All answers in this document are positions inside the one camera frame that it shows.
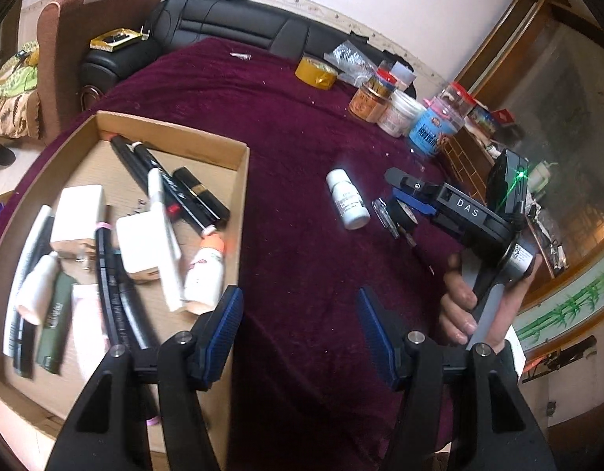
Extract person's right hand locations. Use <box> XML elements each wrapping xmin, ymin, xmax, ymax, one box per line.
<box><xmin>438</xmin><ymin>252</ymin><xmax>543</xmax><ymax>354</ymax></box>

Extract dark green tube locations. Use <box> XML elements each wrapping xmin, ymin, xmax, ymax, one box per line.
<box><xmin>35</xmin><ymin>272</ymin><xmax>78</xmax><ymax>372</ymax></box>

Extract clear plastic bag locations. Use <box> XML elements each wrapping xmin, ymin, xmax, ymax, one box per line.
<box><xmin>324</xmin><ymin>39</ymin><xmax>381</xmax><ymax>84</ymax></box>

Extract red lid jar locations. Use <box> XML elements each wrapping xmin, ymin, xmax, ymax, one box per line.
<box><xmin>442</xmin><ymin>81</ymin><xmax>477</xmax><ymax>119</ymax></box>

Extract wooden cabinet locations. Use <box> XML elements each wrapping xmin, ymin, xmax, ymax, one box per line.
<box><xmin>439</xmin><ymin>0</ymin><xmax>604</xmax><ymax>315</ymax></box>

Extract translucent plastic container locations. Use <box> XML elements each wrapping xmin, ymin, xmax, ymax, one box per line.
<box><xmin>378</xmin><ymin>60</ymin><xmax>417</xmax><ymax>100</ymax></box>

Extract bamboo print panel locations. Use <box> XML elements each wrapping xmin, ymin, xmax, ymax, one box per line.
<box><xmin>515</xmin><ymin>250</ymin><xmax>604</xmax><ymax>354</ymax></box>

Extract blue label jar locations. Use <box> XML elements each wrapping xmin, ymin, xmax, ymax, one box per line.
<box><xmin>409</xmin><ymin>98</ymin><xmax>465</xmax><ymax>159</ymax></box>

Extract maroon cloth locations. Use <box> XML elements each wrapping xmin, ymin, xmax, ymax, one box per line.
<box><xmin>0</xmin><ymin>37</ymin><xmax>509</xmax><ymax>471</ymax></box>

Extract black tape roll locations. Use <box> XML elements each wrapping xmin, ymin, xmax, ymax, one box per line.
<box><xmin>388</xmin><ymin>199</ymin><xmax>421</xmax><ymax>234</ymax></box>

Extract white labelled bottle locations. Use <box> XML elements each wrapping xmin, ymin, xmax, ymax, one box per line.
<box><xmin>326</xmin><ymin>169</ymin><xmax>370</xmax><ymax>230</ymax></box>

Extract clear pen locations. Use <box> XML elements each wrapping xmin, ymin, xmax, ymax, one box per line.
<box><xmin>372</xmin><ymin>197</ymin><xmax>401</xmax><ymax>239</ymax></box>

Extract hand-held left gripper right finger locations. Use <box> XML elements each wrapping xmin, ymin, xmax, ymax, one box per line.
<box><xmin>356</xmin><ymin>287</ymin><xmax>560</xmax><ymax>471</ymax></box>

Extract green patterned blanket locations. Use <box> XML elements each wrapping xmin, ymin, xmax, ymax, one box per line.
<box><xmin>0</xmin><ymin>42</ymin><xmax>42</xmax><ymax>138</ymax></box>

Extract brown armchair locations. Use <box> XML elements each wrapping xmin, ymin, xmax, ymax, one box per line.
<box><xmin>36</xmin><ymin>0</ymin><xmax>166</xmax><ymax>145</ymax></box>

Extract long black marker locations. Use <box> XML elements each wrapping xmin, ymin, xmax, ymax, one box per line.
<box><xmin>132</xmin><ymin>141</ymin><xmax>195</xmax><ymax>212</ymax></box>

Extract black leather sofa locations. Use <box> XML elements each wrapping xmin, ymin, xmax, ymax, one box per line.
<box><xmin>80</xmin><ymin>0</ymin><xmax>415</xmax><ymax>96</ymax></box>

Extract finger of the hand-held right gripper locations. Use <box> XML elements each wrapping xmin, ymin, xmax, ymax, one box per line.
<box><xmin>384</xmin><ymin>167</ymin><xmax>443</xmax><ymax>198</ymax></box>
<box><xmin>391</xmin><ymin>187</ymin><xmax>437</xmax><ymax>217</ymax></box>

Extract large white charger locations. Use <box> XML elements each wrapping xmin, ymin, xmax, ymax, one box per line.
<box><xmin>51</xmin><ymin>185</ymin><xmax>107</xmax><ymax>258</ymax></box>

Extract black marker grey cap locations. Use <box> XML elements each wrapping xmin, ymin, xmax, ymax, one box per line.
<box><xmin>110</xmin><ymin>132</ymin><xmax>156</xmax><ymax>194</ymax></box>

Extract small white bottle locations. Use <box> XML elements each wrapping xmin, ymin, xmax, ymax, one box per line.
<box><xmin>15</xmin><ymin>250</ymin><xmax>60</xmax><ymax>325</ymax></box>

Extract cardboard box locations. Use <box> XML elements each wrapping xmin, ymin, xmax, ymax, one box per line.
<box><xmin>0</xmin><ymin>110</ymin><xmax>251</xmax><ymax>471</ymax></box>

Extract white pen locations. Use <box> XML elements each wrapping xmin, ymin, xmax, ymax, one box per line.
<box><xmin>2</xmin><ymin>205</ymin><xmax>55</xmax><ymax>358</ymax></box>

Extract gold box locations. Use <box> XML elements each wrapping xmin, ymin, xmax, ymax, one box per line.
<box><xmin>89</xmin><ymin>27</ymin><xmax>150</xmax><ymax>54</ymax></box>

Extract orange jar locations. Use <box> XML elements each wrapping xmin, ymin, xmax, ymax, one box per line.
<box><xmin>348</xmin><ymin>83</ymin><xmax>388</xmax><ymax>123</ymax></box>

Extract black marker red cap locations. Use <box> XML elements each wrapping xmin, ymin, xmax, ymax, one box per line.
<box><xmin>162</xmin><ymin>194</ymin><xmax>218</xmax><ymax>236</ymax></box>

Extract white tube orange cap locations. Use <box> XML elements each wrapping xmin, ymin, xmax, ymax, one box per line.
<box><xmin>184</xmin><ymin>232</ymin><xmax>225</xmax><ymax>305</ymax></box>

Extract yellow tape roll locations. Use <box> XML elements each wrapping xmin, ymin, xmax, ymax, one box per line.
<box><xmin>295</xmin><ymin>56</ymin><xmax>338</xmax><ymax>91</ymax></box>

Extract small white pronged charger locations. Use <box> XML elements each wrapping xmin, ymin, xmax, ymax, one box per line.
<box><xmin>116</xmin><ymin>207</ymin><xmax>169</xmax><ymax>281</ymax></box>

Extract black gold lipstick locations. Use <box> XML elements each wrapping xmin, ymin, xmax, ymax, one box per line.
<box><xmin>173</xmin><ymin>167</ymin><xmax>230</xmax><ymax>223</ymax></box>

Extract black marker pink cap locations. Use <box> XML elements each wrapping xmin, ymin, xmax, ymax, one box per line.
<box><xmin>95</xmin><ymin>223</ymin><xmax>136</xmax><ymax>351</ymax></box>

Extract white jar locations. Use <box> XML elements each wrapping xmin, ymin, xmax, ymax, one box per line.
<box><xmin>378</xmin><ymin>89</ymin><xmax>425</xmax><ymax>138</ymax></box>

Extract white marker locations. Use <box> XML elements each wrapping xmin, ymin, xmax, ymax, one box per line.
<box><xmin>147</xmin><ymin>169</ymin><xmax>183</xmax><ymax>312</ymax></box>

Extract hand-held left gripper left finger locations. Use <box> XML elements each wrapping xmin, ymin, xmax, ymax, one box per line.
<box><xmin>46</xmin><ymin>285</ymin><xmax>245</xmax><ymax>471</ymax></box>

